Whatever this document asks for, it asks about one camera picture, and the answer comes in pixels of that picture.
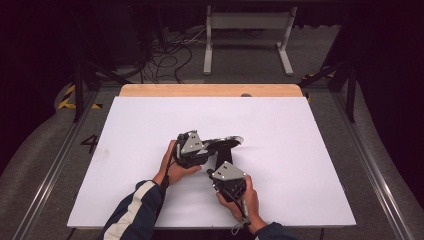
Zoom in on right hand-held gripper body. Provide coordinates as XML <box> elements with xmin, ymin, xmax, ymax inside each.
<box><xmin>209</xmin><ymin>160</ymin><xmax>248</xmax><ymax>203</ymax></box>

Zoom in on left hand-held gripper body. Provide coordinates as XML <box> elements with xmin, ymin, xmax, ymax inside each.
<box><xmin>173</xmin><ymin>129</ymin><xmax>211</xmax><ymax>169</ymax></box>

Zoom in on oval silver photo frame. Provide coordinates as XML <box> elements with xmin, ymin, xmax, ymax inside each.
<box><xmin>201</xmin><ymin>135</ymin><xmax>245</xmax><ymax>173</ymax></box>

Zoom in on person's left hand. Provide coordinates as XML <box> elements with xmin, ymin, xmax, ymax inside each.
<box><xmin>153</xmin><ymin>139</ymin><xmax>203</xmax><ymax>187</ymax></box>

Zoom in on person's right hand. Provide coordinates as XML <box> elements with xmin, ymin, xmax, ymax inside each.
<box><xmin>215</xmin><ymin>175</ymin><xmax>268</xmax><ymax>234</ymax></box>

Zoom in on dark equipment box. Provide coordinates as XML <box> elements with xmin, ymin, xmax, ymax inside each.
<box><xmin>99</xmin><ymin>3</ymin><xmax>149</xmax><ymax>69</ymax></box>

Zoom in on black metal stand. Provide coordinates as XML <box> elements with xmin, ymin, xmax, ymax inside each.
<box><xmin>297</xmin><ymin>59</ymin><xmax>358</xmax><ymax>124</ymax></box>
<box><xmin>73</xmin><ymin>59</ymin><xmax>133</xmax><ymax>123</ymax></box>

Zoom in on yellow black hazard tape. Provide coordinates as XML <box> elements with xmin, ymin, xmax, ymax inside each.
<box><xmin>57</xmin><ymin>84</ymin><xmax>103</xmax><ymax>111</ymax></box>
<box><xmin>301</xmin><ymin>70</ymin><xmax>335</xmax><ymax>81</ymax></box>

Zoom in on black curtain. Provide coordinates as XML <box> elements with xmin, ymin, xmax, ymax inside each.
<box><xmin>353</xmin><ymin>0</ymin><xmax>424</xmax><ymax>208</ymax></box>
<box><xmin>0</xmin><ymin>0</ymin><xmax>78</xmax><ymax>174</ymax></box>

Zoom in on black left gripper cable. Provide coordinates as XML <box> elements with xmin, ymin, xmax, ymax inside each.
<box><xmin>159</xmin><ymin>139</ymin><xmax>181</xmax><ymax>194</ymax></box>

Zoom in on grey right gripper cable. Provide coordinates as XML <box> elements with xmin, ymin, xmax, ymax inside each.
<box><xmin>221</xmin><ymin>189</ymin><xmax>252</xmax><ymax>236</ymax></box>

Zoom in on tangle of black floor cables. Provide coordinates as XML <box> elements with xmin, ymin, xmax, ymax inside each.
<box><xmin>139</xmin><ymin>28</ymin><xmax>208</xmax><ymax>84</ymax></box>

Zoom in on white metal table frame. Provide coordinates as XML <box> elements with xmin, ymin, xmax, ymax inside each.
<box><xmin>203</xmin><ymin>4</ymin><xmax>298</xmax><ymax>77</ymax></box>

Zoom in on aluminium floor rail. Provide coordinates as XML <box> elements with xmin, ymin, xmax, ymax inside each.
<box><xmin>331</xmin><ymin>91</ymin><xmax>416</xmax><ymax>240</ymax></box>
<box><xmin>11</xmin><ymin>89</ymin><xmax>101</xmax><ymax>240</ymax></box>

